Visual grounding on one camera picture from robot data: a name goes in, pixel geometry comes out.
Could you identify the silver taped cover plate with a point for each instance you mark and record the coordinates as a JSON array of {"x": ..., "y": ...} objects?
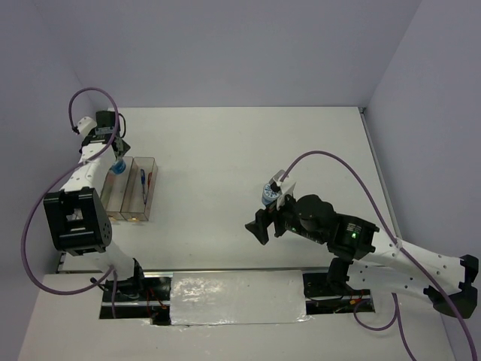
[{"x": 237, "y": 298}]

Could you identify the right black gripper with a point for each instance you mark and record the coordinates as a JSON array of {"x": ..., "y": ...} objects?
[{"x": 263, "y": 217}]

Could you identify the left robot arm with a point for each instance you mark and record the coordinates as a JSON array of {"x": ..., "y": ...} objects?
[{"x": 78, "y": 222}]

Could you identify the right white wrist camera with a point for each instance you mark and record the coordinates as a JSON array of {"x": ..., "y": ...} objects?
[{"x": 283, "y": 188}]

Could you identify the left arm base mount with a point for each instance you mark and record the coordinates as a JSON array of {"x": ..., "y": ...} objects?
[{"x": 138, "y": 297}]

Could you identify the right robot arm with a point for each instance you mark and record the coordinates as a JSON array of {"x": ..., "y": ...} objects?
[{"x": 366, "y": 258}]

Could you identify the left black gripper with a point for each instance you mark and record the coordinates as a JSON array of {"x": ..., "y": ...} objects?
[{"x": 127, "y": 147}]

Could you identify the blue jar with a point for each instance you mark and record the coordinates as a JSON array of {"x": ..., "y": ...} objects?
[
  {"x": 118, "y": 167},
  {"x": 269, "y": 195}
]

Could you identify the red pen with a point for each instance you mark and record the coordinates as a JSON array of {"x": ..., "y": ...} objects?
[{"x": 149, "y": 178}]

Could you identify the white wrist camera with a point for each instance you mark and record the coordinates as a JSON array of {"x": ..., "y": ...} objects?
[
  {"x": 84, "y": 126},
  {"x": 283, "y": 188}
]

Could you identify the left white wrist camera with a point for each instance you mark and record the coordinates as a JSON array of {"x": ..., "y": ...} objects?
[{"x": 84, "y": 126}]

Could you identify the blue pen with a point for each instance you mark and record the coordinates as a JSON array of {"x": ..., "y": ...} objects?
[{"x": 143, "y": 186}]

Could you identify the clear compartment organizer tray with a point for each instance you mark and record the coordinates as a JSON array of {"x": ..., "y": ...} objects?
[{"x": 122, "y": 194}]

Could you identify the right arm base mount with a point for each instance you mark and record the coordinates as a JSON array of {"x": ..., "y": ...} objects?
[{"x": 326, "y": 290}]

